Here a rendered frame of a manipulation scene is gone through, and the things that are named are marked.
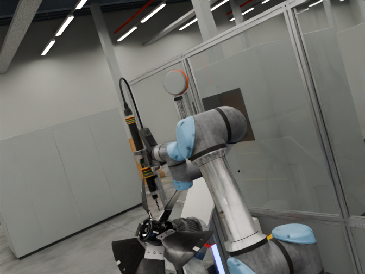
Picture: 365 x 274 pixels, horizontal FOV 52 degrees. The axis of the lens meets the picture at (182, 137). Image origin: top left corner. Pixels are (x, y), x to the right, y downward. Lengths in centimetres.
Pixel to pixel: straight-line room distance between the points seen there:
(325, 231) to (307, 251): 95
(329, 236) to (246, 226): 104
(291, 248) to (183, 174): 54
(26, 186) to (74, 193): 84
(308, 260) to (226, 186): 30
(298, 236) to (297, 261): 7
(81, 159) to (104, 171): 51
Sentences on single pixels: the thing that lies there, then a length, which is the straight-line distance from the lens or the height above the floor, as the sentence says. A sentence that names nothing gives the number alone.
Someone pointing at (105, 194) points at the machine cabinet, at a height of 49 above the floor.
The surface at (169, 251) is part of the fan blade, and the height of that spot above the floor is 116.
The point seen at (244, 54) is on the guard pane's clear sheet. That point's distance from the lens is 208.
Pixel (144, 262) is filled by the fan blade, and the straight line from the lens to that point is 184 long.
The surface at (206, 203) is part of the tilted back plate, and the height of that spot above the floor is 121.
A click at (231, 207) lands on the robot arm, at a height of 143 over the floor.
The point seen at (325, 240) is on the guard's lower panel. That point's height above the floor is 86.
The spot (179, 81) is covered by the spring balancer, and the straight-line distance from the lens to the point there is 233.
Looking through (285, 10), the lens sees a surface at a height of 201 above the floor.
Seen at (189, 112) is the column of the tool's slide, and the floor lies 168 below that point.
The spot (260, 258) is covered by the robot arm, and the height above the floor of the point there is 129.
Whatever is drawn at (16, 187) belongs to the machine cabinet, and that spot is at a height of 119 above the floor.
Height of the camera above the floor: 175
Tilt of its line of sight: 5 degrees down
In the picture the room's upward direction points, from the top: 17 degrees counter-clockwise
